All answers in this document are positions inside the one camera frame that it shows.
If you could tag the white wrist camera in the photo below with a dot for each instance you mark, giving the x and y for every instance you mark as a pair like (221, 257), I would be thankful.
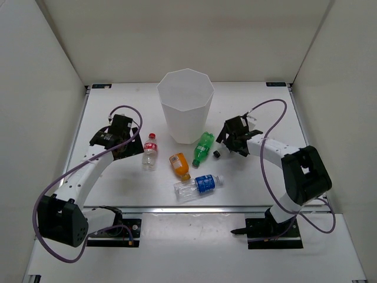
(251, 118)
(110, 118)

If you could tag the clear bottle blue label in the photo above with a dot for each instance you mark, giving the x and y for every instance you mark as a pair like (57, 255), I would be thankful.
(197, 188)

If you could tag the dark left corner sticker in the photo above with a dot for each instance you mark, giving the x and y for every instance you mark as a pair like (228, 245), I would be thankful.
(101, 86)

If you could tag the dark corner sticker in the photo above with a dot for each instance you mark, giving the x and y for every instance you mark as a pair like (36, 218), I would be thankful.
(101, 86)
(276, 84)

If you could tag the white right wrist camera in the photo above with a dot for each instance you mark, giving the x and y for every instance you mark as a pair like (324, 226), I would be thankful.
(251, 118)

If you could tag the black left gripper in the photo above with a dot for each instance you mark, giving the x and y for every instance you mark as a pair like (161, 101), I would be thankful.
(135, 147)

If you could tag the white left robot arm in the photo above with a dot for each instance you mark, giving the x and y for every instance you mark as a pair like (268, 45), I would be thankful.
(60, 216)

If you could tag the orange juice bottle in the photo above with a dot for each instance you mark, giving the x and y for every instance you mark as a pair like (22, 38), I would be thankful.
(180, 166)

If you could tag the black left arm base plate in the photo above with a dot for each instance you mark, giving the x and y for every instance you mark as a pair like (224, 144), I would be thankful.
(119, 237)

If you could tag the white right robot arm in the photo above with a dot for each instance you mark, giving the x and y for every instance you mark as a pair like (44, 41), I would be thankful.
(305, 176)

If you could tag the clear bottle black label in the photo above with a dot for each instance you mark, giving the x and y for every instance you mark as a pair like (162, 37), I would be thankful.
(222, 152)

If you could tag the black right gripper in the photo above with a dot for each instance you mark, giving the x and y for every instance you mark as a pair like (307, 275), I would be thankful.
(229, 142)

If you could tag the aluminium table edge rail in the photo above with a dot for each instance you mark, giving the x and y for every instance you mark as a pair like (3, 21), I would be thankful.
(193, 209)

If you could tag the green plastic bottle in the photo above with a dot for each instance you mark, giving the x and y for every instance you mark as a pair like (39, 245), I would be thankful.
(202, 148)

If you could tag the dark right corner sticker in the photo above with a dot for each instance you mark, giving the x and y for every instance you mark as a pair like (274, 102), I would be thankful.
(276, 84)

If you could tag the white octagonal bin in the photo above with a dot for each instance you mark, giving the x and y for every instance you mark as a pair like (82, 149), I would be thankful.
(185, 96)

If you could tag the clear cola bottle red label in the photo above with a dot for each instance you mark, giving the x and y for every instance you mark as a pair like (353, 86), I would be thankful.
(150, 152)

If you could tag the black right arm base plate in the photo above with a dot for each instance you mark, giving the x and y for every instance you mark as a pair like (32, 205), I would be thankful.
(288, 238)

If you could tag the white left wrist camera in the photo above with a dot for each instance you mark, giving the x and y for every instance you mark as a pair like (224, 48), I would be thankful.
(110, 118)

